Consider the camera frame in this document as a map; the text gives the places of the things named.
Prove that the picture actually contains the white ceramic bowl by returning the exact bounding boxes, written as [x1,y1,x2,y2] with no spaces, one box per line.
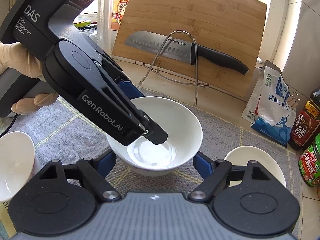
[107,96,203,177]

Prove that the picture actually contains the left gloved hand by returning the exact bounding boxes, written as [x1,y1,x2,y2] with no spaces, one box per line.
[0,41,59,116]

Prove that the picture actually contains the white bowl at right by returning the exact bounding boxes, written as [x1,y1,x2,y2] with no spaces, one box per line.
[223,145,287,188]

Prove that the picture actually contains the grey checked table mat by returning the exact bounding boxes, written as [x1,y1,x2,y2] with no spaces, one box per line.
[12,98,302,239]

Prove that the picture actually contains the plastic wrap roll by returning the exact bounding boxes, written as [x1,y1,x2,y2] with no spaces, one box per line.
[97,0,113,55]

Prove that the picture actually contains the orange cooking wine jug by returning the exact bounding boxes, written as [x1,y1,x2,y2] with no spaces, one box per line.
[111,0,129,30]

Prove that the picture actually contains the white blue salt bag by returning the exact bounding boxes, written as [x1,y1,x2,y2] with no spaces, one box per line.
[242,61,296,147]

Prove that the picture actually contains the white bowl at left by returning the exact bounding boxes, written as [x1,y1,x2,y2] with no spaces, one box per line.
[0,131,40,203]

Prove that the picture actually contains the green lid sauce jar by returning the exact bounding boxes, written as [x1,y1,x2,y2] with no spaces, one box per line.
[298,134,320,187]

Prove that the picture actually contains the dark vinegar bottle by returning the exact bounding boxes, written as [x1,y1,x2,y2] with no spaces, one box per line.
[289,88,319,150]

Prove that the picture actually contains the bamboo cutting board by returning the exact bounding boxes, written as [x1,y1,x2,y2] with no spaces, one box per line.
[112,0,267,98]

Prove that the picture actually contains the santoku knife black handle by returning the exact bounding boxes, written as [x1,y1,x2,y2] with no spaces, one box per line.
[125,31,249,75]

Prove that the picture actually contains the wire cutting board rack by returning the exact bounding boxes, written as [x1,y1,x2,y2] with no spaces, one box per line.
[138,30,200,107]

